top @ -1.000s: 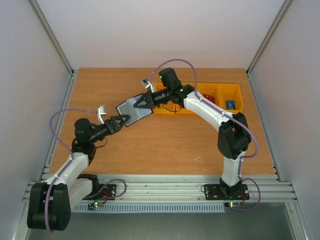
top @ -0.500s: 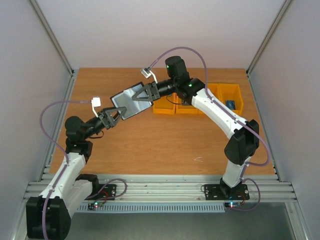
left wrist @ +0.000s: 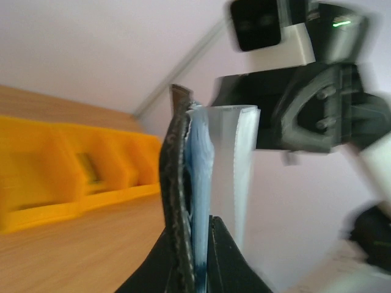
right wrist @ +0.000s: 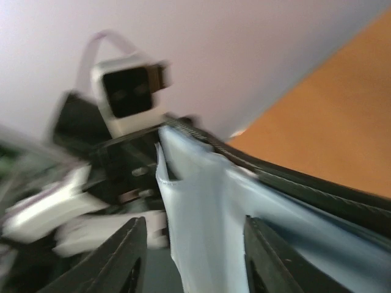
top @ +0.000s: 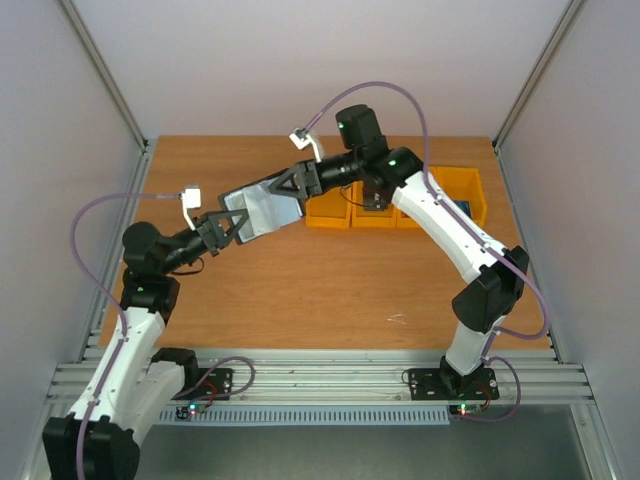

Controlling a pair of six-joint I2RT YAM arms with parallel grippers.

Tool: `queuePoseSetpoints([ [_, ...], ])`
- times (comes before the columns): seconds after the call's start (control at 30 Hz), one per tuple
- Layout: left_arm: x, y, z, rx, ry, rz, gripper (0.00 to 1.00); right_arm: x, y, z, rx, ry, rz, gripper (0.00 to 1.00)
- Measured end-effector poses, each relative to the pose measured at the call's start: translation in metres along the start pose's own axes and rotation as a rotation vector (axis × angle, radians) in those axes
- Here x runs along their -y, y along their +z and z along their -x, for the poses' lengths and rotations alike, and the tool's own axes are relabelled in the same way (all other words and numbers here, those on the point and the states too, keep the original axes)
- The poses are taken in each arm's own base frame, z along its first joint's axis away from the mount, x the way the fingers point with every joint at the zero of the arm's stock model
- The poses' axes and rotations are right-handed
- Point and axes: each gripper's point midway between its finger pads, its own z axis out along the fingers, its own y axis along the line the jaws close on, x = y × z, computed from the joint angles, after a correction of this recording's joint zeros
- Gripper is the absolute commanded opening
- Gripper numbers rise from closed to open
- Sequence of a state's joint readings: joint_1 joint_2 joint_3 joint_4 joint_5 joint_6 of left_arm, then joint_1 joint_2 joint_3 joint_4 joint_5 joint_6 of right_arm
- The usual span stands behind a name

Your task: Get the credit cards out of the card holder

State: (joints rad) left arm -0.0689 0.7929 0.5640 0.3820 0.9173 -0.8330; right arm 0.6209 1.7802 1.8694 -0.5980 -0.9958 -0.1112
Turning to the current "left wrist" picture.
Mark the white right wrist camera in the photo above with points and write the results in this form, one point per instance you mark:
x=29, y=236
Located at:
x=271, y=34

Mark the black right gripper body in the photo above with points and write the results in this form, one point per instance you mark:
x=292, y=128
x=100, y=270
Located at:
x=303, y=108

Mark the aluminium frame post left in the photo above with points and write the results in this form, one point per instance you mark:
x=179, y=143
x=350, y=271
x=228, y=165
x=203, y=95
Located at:
x=184, y=65

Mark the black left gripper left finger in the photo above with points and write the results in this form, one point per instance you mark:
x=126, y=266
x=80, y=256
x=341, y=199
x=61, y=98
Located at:
x=160, y=271

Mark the black leather card holder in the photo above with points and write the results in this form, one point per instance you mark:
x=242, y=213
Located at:
x=203, y=145

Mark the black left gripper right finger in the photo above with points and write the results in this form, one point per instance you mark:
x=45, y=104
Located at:
x=227, y=270

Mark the yellow bin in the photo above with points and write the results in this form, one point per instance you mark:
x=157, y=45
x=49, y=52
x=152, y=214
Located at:
x=140, y=153
x=106, y=174
x=41, y=181

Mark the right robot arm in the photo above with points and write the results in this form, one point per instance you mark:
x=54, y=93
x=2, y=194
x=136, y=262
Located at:
x=338, y=34

